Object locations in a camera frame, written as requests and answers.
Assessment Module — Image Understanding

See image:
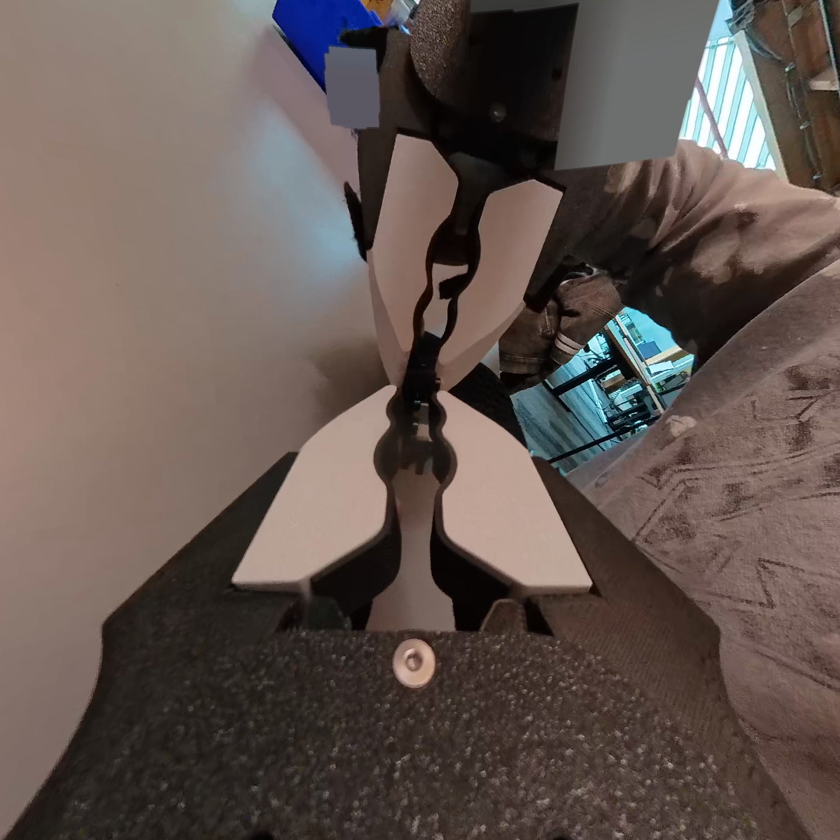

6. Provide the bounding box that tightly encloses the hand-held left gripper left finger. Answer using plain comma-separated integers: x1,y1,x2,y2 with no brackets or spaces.
230,385,400,588

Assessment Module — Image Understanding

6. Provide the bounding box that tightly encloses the black chair seat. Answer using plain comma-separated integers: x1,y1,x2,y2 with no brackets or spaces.
449,364,529,450

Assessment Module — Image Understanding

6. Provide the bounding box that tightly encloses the black and white lego car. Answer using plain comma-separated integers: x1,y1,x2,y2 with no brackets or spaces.
399,331,442,475

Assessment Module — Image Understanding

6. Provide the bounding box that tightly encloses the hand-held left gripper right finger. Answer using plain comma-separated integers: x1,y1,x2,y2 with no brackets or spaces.
433,390,593,598

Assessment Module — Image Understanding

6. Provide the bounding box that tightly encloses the blue storage bin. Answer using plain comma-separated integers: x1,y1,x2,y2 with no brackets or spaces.
272,0,388,93

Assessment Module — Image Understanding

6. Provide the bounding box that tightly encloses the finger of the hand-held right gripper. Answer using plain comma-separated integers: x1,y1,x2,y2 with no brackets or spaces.
436,177,567,391
365,130,462,387

